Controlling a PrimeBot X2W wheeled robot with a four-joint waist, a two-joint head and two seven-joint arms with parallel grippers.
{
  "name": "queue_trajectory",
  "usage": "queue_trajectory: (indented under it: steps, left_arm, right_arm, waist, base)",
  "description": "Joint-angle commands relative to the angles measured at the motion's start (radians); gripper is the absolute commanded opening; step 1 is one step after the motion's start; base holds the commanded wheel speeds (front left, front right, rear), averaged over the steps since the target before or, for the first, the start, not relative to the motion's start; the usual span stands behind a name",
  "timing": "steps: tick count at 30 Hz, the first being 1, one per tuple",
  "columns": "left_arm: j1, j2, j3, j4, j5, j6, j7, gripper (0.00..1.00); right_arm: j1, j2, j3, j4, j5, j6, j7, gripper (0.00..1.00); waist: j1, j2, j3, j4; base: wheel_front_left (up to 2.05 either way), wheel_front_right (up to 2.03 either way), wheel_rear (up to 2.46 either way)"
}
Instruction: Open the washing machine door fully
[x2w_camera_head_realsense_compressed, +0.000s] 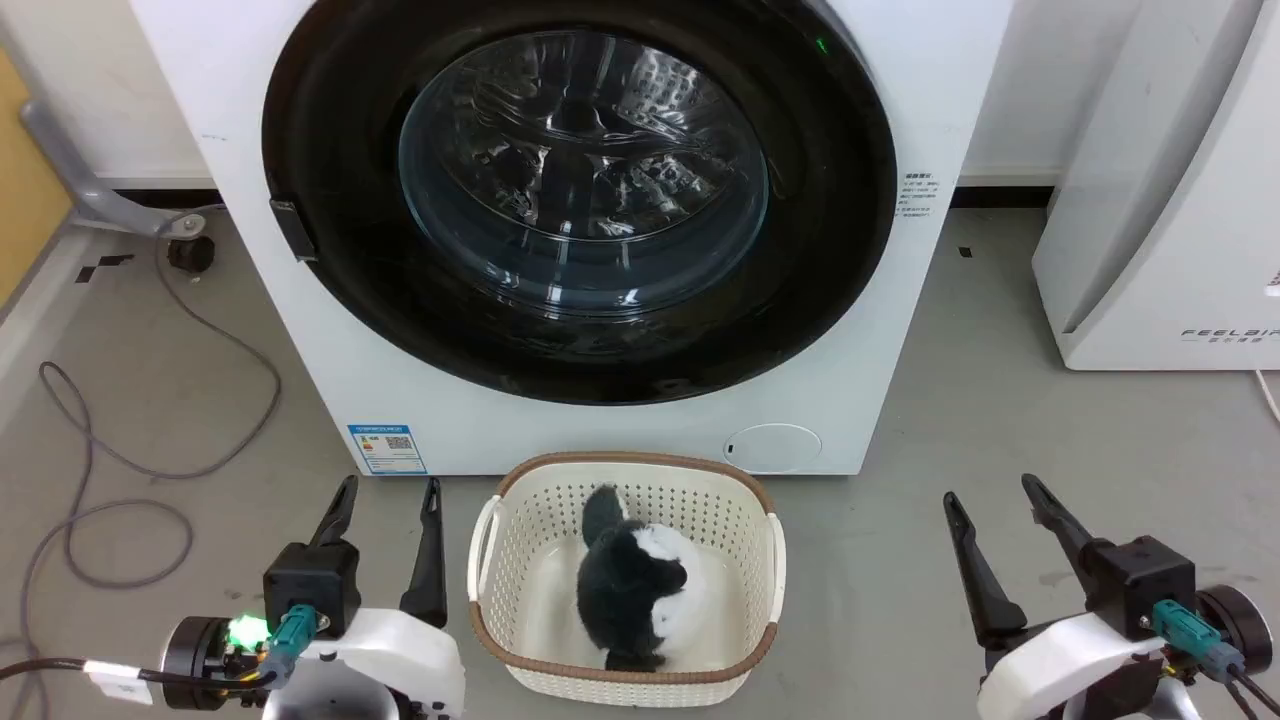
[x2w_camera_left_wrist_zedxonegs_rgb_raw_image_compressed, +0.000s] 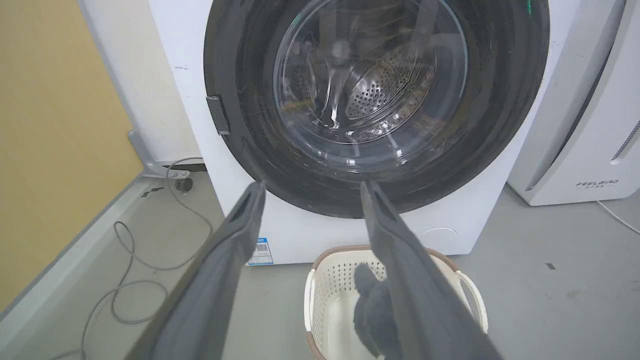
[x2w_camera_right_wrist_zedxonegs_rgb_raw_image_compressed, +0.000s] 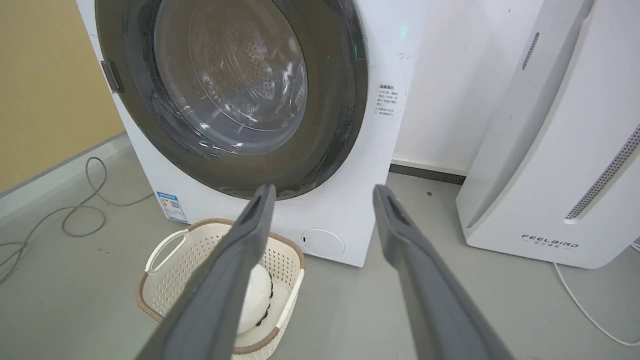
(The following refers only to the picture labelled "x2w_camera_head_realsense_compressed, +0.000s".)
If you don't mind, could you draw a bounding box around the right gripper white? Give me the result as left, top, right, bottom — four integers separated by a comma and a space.
944, 474, 1169, 720

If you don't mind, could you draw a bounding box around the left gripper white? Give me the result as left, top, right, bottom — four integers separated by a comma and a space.
265, 474, 467, 720

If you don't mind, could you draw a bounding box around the white front-load washing machine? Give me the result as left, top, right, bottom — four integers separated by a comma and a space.
130, 0, 1016, 478

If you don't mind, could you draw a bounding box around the round black glass washer door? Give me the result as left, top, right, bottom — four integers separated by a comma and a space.
262, 0, 898, 406

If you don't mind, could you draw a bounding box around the blue energy label sticker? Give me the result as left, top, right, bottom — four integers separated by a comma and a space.
348, 424, 428, 476

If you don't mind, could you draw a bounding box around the cream laundry basket brown rim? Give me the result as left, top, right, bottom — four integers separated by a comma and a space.
468, 451, 787, 708

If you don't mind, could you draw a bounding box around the black and white plush toy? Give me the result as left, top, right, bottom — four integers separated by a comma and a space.
576, 484, 713, 673

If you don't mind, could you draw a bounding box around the round white filter cover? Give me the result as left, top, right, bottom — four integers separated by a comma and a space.
724, 423, 823, 474

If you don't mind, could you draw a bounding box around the white air purifier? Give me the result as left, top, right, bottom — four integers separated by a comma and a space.
1032, 0, 1280, 372

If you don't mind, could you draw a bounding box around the black caster wheel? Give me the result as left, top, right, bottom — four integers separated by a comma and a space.
167, 235, 216, 273

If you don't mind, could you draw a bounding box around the white printed warning label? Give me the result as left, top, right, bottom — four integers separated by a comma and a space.
897, 170, 943, 219

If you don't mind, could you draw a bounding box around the grey metal stand leg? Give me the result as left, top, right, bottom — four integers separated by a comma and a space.
20, 100, 226, 238

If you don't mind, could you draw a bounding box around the yellow wooden panel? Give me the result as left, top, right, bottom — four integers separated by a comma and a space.
0, 50, 76, 306

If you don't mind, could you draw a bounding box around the right arm cable teal plug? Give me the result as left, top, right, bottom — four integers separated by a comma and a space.
1150, 598, 1280, 720

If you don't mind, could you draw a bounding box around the arm cable teal plug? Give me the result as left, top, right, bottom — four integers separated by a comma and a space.
1150, 598, 1280, 720
0, 604, 323, 707

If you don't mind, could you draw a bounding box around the grey floor cable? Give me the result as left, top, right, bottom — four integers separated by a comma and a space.
0, 205, 283, 720

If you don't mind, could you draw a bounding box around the black rectangular plastic block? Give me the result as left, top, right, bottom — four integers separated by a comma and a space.
270, 198, 319, 263

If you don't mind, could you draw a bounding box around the left arm cable teal plug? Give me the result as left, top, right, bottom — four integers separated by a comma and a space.
0, 604, 323, 707

